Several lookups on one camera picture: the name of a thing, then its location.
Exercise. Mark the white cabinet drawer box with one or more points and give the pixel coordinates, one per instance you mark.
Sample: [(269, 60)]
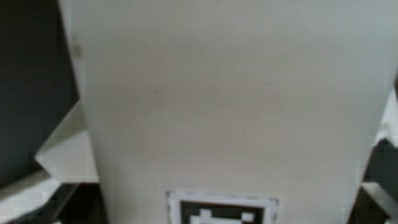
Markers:
[(234, 90)]

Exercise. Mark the white front rail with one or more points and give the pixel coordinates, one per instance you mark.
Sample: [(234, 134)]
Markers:
[(26, 195)]

